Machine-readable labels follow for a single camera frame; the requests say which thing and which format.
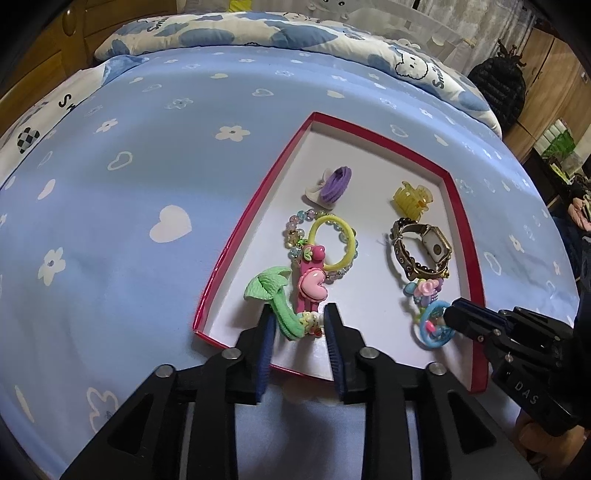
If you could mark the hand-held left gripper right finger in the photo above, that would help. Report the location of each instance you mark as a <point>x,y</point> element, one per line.
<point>333,355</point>

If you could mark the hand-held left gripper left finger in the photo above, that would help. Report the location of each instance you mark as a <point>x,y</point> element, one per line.
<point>264,355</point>

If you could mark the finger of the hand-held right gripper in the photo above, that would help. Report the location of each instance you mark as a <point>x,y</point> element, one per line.
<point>480,313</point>
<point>466,325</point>

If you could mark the green leaf hair clip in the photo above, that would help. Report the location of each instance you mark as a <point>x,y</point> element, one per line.
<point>268,286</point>

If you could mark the pink heart hair clip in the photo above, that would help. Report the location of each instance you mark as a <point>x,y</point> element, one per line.
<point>314,286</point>

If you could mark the bronze wrist watch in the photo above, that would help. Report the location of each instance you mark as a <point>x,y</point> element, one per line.
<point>434,242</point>

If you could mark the red jewelry tray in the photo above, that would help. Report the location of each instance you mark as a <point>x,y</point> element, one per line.
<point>360,152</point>

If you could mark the person's right hand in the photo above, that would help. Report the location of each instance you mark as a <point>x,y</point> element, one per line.
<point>535,438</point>

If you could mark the yellow claw hair clip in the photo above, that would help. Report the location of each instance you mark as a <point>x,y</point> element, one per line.
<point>411,199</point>

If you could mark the pink cloth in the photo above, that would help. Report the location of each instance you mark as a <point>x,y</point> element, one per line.
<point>579,214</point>

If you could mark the blue flower print bed sheet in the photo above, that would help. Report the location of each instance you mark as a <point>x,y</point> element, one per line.
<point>138,277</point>

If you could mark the stack of green boxes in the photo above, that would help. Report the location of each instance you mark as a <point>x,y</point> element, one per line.
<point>561,143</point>

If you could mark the black down jacket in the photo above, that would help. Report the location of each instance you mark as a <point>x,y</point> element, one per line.
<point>501,87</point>

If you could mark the wooden wardrobe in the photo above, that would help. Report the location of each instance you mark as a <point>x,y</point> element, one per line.
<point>549,69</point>

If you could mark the grey patterned curtain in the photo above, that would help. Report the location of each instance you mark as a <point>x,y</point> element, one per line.
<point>485,23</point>

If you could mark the white printed pillow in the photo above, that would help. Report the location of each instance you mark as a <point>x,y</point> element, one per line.
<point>51,115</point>

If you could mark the blue and white printed quilt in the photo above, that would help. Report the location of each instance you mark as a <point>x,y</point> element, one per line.
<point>300,32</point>

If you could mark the yellow toy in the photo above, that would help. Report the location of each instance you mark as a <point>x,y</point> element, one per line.
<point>240,4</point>

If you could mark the wooden headboard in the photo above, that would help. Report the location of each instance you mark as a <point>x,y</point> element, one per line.
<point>41,46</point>

